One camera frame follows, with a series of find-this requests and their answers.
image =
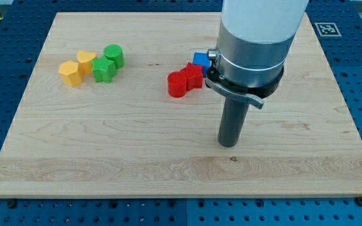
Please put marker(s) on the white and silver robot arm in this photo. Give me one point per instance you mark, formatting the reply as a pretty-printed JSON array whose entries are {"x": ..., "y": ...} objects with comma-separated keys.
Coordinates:
[{"x": 255, "y": 37}]

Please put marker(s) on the red cylinder block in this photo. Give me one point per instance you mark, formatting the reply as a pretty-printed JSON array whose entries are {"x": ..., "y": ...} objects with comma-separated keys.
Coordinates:
[{"x": 177, "y": 84}]

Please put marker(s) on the red star block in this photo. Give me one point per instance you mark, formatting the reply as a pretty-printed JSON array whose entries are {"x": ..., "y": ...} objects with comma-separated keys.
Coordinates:
[{"x": 194, "y": 76}]

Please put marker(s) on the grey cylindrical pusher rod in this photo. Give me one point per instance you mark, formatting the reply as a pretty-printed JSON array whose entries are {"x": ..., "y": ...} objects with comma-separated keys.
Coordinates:
[{"x": 233, "y": 117}]

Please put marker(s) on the blue cube block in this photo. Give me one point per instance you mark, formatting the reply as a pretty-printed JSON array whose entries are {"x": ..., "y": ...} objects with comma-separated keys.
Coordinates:
[{"x": 202, "y": 60}]

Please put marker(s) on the light wooden board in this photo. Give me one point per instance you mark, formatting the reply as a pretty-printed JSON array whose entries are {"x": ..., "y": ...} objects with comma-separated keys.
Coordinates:
[{"x": 131, "y": 139}]

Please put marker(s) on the black clamp with silver lever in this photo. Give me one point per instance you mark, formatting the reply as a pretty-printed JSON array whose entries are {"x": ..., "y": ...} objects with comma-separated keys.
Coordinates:
[{"x": 249, "y": 96}]

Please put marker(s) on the green star block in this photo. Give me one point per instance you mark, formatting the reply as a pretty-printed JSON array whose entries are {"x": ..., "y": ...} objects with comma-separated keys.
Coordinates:
[{"x": 103, "y": 69}]

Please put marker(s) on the green cylinder block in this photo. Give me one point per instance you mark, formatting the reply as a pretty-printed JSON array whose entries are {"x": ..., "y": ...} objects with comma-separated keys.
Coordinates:
[{"x": 115, "y": 53}]

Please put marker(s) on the yellow heart block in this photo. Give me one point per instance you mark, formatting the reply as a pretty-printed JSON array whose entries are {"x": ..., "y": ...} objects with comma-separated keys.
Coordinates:
[{"x": 85, "y": 59}]

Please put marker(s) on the yellow hexagon block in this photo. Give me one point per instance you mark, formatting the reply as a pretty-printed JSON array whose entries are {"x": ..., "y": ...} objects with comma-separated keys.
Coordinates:
[{"x": 71, "y": 73}]

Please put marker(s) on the white fiducial marker tag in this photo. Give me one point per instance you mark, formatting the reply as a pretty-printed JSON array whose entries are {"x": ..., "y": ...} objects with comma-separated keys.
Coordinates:
[{"x": 326, "y": 29}]

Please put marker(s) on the black bolt front left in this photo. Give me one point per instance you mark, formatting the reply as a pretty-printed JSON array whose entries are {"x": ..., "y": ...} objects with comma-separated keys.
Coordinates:
[{"x": 12, "y": 203}]

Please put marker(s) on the black bolt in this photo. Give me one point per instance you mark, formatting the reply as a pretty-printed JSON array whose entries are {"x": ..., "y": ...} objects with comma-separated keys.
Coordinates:
[
  {"x": 358, "y": 201},
  {"x": 12, "y": 203}
]

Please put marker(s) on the black bolt front right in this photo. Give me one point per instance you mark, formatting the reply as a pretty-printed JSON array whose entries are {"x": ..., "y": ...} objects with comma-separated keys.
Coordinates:
[{"x": 358, "y": 201}]

